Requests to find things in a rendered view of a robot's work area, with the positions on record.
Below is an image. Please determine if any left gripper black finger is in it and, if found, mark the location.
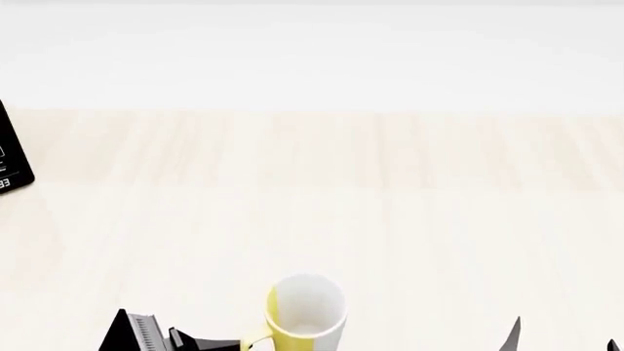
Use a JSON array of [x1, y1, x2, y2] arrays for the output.
[[98, 307, 168, 351], [168, 326, 243, 351]]

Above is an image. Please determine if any yellow and white mug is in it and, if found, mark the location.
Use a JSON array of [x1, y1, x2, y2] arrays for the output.
[[241, 272, 349, 351]]

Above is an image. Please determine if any black device with white print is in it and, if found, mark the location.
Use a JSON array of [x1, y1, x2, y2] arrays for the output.
[[0, 98, 36, 197]]

